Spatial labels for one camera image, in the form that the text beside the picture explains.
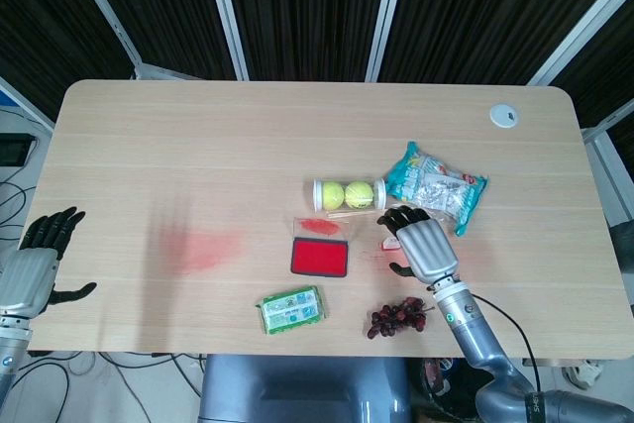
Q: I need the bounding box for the grey robot base body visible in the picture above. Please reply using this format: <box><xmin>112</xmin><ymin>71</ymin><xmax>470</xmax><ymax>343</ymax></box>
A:
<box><xmin>197</xmin><ymin>353</ymin><xmax>412</xmax><ymax>423</ymax></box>

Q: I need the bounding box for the dark red grape bunch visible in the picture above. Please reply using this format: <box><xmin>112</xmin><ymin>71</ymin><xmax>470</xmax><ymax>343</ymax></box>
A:
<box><xmin>366</xmin><ymin>296</ymin><xmax>437</xmax><ymax>339</ymax></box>

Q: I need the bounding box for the white round cable grommet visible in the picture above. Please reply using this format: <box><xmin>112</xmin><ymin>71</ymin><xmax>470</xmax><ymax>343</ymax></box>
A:
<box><xmin>488</xmin><ymin>103</ymin><xmax>519</xmax><ymax>129</ymax></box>

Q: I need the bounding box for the yellow tennis ball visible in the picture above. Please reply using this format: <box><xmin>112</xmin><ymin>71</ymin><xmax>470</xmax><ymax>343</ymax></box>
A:
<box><xmin>321</xmin><ymin>181</ymin><xmax>346</xmax><ymax>210</ymax></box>
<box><xmin>344</xmin><ymin>180</ymin><xmax>373</xmax><ymax>210</ymax></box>

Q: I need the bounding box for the green tissue pack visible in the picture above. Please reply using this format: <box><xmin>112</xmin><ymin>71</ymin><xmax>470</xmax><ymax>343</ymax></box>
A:
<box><xmin>255</xmin><ymin>284</ymin><xmax>330</xmax><ymax>336</ymax></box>

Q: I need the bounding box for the red ink pad black case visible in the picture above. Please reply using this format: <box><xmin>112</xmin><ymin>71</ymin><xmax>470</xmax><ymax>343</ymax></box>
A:
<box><xmin>288</xmin><ymin>237</ymin><xmax>349</xmax><ymax>278</ymax></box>

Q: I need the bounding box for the black waste bin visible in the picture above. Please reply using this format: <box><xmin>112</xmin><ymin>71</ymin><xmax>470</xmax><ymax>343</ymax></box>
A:
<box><xmin>408</xmin><ymin>357</ymin><xmax>484</xmax><ymax>423</ymax></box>

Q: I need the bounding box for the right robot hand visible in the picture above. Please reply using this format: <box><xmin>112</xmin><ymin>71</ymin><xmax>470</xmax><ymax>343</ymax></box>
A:
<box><xmin>376</xmin><ymin>204</ymin><xmax>461</xmax><ymax>288</ymax></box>

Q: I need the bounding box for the white blue partition frame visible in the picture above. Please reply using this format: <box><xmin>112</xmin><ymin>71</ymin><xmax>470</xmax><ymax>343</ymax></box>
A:
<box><xmin>0</xmin><ymin>75</ymin><xmax>54</xmax><ymax>133</ymax></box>

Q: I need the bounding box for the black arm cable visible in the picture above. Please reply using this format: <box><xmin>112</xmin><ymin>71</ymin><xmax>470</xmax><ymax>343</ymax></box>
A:
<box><xmin>469</xmin><ymin>292</ymin><xmax>542</xmax><ymax>397</ymax></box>

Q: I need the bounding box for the white aluminium partition post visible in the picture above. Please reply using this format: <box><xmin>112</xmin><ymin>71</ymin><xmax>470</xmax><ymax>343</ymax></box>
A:
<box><xmin>366</xmin><ymin>0</ymin><xmax>412</xmax><ymax>82</ymax></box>
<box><xmin>201</xmin><ymin>0</ymin><xmax>250</xmax><ymax>81</ymax></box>
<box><xmin>61</xmin><ymin>0</ymin><xmax>144</xmax><ymax>78</ymax></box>
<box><xmin>524</xmin><ymin>0</ymin><xmax>634</xmax><ymax>87</ymax></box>

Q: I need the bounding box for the clear plastic bag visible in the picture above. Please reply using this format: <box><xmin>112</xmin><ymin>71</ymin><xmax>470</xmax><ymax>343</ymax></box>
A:
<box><xmin>292</xmin><ymin>216</ymin><xmax>359</xmax><ymax>246</ymax></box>

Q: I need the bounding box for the clear plastic ball tube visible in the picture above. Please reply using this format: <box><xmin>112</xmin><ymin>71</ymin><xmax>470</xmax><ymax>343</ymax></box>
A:
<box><xmin>311</xmin><ymin>177</ymin><xmax>388</xmax><ymax>211</ymax></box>

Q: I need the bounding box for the black screen device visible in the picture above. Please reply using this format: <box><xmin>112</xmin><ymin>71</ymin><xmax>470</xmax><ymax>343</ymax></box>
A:
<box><xmin>0</xmin><ymin>134</ymin><xmax>40</xmax><ymax>165</ymax></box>

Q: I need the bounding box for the black floor cable bundle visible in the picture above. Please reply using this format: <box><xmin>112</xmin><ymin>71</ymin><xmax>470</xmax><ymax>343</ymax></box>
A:
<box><xmin>9</xmin><ymin>351</ymin><xmax>199</xmax><ymax>423</ymax></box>

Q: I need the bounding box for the teal snack bag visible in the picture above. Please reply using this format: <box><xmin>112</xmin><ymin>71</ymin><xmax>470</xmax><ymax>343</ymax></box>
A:
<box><xmin>384</xmin><ymin>141</ymin><xmax>490</xmax><ymax>239</ymax></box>

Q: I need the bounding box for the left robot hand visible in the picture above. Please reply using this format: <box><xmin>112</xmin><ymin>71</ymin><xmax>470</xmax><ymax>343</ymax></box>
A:
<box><xmin>0</xmin><ymin>205</ymin><xmax>98</xmax><ymax>320</ymax></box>

